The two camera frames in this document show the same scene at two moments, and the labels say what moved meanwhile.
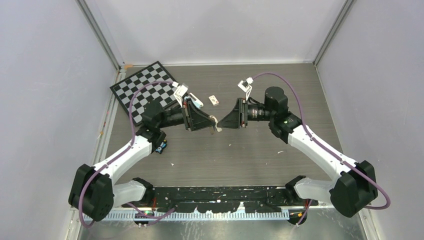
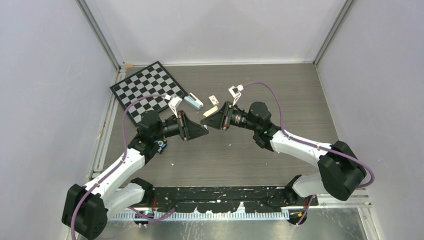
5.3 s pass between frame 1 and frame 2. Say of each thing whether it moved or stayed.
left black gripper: moved
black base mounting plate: stayed
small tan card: stayed
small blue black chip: stayed
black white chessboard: stayed
